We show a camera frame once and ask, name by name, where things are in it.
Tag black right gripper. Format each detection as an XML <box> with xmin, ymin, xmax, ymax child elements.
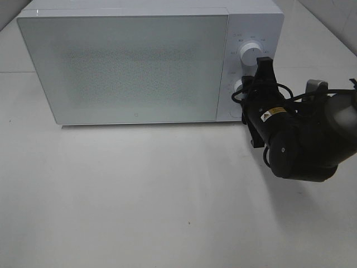
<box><xmin>242</xmin><ymin>57</ymin><xmax>329</xmax><ymax>148</ymax></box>

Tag upper white power knob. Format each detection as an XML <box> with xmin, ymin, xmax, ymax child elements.
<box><xmin>240</xmin><ymin>41</ymin><xmax>263</xmax><ymax>66</ymax></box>

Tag white microwave door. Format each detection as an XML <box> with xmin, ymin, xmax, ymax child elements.
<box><xmin>17</xmin><ymin>15</ymin><xmax>228</xmax><ymax>125</ymax></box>

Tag white microwave oven body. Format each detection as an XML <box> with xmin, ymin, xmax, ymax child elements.
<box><xmin>17</xmin><ymin>1</ymin><xmax>284</xmax><ymax>122</ymax></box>

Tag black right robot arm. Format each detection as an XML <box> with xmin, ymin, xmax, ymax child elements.
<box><xmin>231</xmin><ymin>57</ymin><xmax>356</xmax><ymax>182</ymax></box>

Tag round white door button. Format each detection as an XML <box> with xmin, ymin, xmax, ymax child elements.
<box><xmin>230</xmin><ymin>107</ymin><xmax>242</xmax><ymax>120</ymax></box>

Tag white timer knob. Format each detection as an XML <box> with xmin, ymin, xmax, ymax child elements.
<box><xmin>234</xmin><ymin>79</ymin><xmax>244</xmax><ymax>94</ymax></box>

